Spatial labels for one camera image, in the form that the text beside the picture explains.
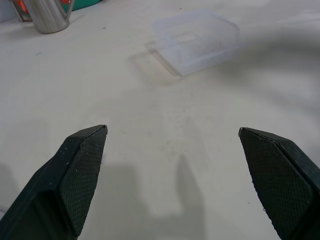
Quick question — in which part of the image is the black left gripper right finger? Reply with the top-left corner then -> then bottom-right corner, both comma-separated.
238,126 -> 320,240

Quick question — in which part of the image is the teal object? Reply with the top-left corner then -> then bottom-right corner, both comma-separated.
59,0 -> 104,13

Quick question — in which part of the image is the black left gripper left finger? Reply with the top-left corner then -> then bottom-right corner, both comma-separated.
0,124 -> 109,240

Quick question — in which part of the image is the orange and grey object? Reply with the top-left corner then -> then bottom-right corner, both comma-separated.
11,0 -> 33,22

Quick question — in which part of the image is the stainless steel cup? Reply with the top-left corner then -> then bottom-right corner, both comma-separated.
30,0 -> 75,34

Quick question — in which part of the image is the clear plastic container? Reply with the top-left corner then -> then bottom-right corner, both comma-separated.
144,7 -> 241,79

